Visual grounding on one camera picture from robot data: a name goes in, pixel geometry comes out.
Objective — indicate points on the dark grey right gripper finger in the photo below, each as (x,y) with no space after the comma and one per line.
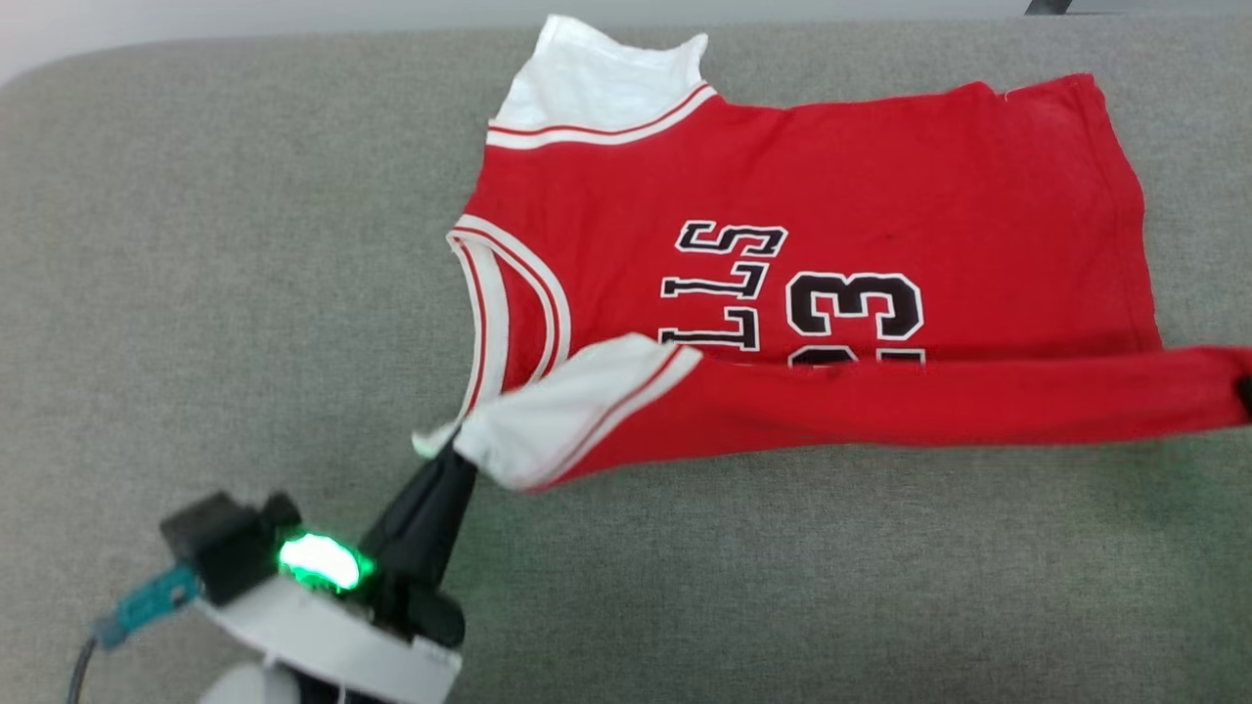
(1246,394)

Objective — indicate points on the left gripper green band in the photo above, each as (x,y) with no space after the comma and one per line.
(333,626)

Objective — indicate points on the red and white basketball jersey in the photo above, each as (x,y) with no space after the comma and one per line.
(880,176)

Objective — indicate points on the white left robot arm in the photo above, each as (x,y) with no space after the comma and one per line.
(245,689)

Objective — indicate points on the small dark object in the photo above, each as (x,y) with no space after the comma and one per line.
(1049,6)

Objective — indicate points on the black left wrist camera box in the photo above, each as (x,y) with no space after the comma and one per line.
(225,548)

